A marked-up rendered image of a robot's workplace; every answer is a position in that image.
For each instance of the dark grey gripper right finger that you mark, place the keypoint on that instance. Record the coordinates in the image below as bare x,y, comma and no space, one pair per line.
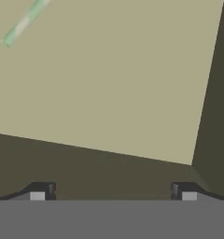
185,189

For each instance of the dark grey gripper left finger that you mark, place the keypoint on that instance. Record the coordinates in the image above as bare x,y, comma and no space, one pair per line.
40,189

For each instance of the olive open drawer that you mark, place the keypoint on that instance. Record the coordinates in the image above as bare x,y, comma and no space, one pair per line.
117,93

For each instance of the green and white straw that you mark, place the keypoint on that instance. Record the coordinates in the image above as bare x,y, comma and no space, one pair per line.
23,23

